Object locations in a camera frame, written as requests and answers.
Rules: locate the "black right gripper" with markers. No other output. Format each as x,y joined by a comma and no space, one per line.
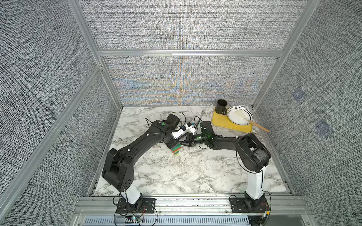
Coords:
188,140

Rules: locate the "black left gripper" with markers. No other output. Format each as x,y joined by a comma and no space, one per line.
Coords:
176,141

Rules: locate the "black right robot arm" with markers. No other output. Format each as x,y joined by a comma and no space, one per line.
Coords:
251,155

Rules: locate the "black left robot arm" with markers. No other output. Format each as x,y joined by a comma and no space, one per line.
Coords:
118,168

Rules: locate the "black mug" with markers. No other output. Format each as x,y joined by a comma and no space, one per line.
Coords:
221,107

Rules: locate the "white patterned bowl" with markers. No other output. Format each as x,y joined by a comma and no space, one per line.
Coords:
235,119

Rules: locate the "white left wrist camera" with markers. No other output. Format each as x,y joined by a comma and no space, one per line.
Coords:
179,133

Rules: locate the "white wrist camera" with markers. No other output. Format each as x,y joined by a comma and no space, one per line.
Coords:
179,133
190,128

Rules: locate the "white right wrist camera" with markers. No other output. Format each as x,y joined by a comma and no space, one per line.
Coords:
190,128

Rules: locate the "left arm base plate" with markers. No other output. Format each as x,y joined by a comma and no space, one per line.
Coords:
144,205

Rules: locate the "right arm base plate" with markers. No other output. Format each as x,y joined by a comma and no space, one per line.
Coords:
248,205

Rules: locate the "aluminium front rail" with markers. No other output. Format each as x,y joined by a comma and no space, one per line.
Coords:
215,204

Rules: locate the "aluminium frame corner post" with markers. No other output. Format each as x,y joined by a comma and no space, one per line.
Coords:
81,21

